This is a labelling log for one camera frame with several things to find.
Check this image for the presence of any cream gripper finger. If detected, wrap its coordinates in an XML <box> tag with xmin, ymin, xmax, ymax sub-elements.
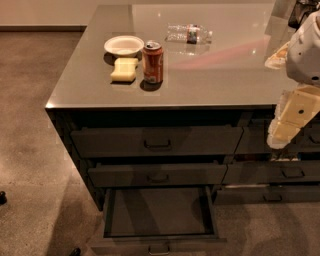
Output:
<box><xmin>264</xmin><ymin>42</ymin><xmax>289</xmax><ymax>70</ymax></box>
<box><xmin>267</xmin><ymin>119</ymin><xmax>305</xmax><ymax>149</ymax></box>

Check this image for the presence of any yellow sponge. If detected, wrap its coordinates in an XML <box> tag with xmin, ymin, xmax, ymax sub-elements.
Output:
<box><xmin>111</xmin><ymin>58</ymin><xmax>138</xmax><ymax>82</ymax></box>

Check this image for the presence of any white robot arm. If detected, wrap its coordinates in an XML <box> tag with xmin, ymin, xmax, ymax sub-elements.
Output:
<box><xmin>265</xmin><ymin>11</ymin><xmax>320</xmax><ymax>149</ymax></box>

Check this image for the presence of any middle right drawer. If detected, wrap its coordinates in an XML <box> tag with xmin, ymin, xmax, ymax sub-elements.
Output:
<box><xmin>223</xmin><ymin>160</ymin><xmax>320</xmax><ymax>184</ymax></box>

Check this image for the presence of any bottom right drawer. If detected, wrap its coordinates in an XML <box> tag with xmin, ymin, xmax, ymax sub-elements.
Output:
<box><xmin>212</xmin><ymin>185</ymin><xmax>320</xmax><ymax>205</ymax></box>

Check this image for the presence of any middle left drawer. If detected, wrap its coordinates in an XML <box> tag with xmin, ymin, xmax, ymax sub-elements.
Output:
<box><xmin>88</xmin><ymin>163</ymin><xmax>227</xmax><ymax>187</ymax></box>

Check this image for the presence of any dark grey drawer cabinet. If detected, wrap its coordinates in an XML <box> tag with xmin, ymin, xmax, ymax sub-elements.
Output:
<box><xmin>46</xmin><ymin>0</ymin><xmax>320</xmax><ymax>256</ymax></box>

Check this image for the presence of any top left drawer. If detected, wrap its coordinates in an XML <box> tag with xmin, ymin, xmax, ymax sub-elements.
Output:
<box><xmin>71</xmin><ymin>126</ymin><xmax>242</xmax><ymax>158</ymax></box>

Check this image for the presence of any open bottom left drawer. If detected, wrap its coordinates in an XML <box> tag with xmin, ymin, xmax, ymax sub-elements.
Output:
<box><xmin>90</xmin><ymin>186</ymin><xmax>226</xmax><ymax>256</ymax></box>

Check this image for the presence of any clear plastic water bottle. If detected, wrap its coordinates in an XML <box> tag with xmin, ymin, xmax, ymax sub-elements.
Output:
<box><xmin>166</xmin><ymin>24</ymin><xmax>213</xmax><ymax>44</ymax></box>

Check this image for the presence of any red soda can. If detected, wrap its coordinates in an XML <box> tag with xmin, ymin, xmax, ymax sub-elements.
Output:
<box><xmin>142</xmin><ymin>40</ymin><xmax>163</xmax><ymax>84</ymax></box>

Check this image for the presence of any white bowl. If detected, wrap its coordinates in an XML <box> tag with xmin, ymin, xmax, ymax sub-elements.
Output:
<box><xmin>104</xmin><ymin>35</ymin><xmax>144</xmax><ymax>58</ymax></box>

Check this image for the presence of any dark object at floor edge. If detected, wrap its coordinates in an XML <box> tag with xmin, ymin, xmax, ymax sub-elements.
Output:
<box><xmin>69</xmin><ymin>247</ymin><xmax>81</xmax><ymax>256</ymax></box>

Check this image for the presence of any black object on floor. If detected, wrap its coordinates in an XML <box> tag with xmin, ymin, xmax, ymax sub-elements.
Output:
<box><xmin>0</xmin><ymin>191</ymin><xmax>7</xmax><ymax>205</ymax></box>

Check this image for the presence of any black wire rack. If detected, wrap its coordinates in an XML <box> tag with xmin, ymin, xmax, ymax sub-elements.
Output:
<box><xmin>288</xmin><ymin>0</ymin><xmax>320</xmax><ymax>30</ymax></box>

